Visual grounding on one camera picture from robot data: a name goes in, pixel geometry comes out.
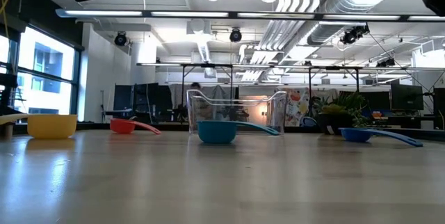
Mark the red plastic measuring cup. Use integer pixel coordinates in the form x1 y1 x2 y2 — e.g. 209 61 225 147
109 118 162 135

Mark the yellow plastic measuring cup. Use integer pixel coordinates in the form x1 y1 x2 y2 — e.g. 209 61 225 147
0 113 78 140

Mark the blue plastic measuring cup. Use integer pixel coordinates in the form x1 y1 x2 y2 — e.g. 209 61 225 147
339 127 424 147

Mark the teal plastic measuring cup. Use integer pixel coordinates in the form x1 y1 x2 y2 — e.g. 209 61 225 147
196 120 281 145

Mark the clear plastic basket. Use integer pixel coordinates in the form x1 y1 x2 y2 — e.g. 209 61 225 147
186 89 288 136

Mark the large window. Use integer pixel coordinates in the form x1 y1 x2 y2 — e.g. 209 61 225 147
0 25 83 119

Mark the black computer monitor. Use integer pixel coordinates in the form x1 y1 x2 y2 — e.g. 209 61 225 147
113 83 135 112
432 87 445 130
391 83 424 111
133 82 173 113

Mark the seated person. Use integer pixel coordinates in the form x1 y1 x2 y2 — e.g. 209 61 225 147
189 81 209 120

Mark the black equipment rack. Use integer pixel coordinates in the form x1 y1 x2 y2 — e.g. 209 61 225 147
0 72 18 115

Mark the potted succulent plant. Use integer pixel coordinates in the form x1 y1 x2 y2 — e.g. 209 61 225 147
312 91 373 135

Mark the long overhead light bar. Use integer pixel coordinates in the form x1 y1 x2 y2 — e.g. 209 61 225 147
55 8 445 22

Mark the floral patterned cloth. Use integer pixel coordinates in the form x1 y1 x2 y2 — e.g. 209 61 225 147
276 87 310 127

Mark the blue round object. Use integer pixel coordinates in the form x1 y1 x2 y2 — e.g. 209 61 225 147
300 116 319 127

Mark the black ceiling camera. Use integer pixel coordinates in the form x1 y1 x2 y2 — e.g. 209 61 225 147
340 24 370 46
114 31 128 47
229 28 243 43

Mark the silver ceiling duct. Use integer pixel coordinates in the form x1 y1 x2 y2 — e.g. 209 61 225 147
307 0 404 46

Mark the yellow cable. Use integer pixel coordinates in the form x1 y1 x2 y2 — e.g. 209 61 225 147
0 0 22 39

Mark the black metal rig frame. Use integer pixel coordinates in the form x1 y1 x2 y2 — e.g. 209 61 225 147
137 63 274 113
305 65 362 95

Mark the black aluminium table frame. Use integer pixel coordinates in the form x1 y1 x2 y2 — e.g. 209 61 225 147
0 122 445 141

